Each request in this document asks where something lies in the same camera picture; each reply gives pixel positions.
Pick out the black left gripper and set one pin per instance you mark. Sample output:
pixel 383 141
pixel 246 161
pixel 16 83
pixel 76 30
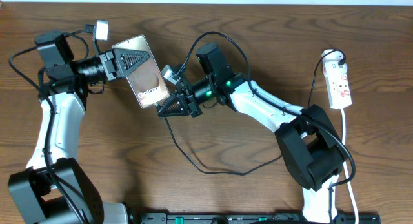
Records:
pixel 113 64

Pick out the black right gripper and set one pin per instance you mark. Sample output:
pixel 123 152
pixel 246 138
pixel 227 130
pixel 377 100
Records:
pixel 182 109

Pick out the Samsung Galaxy smartphone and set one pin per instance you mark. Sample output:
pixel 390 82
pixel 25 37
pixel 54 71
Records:
pixel 146 81

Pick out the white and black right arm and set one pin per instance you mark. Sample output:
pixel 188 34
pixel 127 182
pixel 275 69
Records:
pixel 310 147

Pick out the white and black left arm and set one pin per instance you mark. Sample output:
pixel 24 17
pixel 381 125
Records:
pixel 53 188

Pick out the white power strip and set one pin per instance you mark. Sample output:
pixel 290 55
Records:
pixel 335 73

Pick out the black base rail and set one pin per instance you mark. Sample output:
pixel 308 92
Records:
pixel 162 218

